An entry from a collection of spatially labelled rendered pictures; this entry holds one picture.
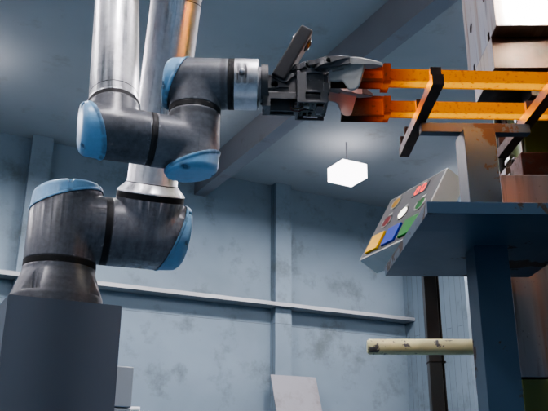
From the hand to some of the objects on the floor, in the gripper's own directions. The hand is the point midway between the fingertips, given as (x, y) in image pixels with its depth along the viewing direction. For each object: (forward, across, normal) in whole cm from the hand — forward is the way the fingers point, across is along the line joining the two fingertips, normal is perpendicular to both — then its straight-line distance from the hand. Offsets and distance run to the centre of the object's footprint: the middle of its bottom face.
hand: (373, 77), depth 129 cm
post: (+37, -116, -95) cm, 154 cm away
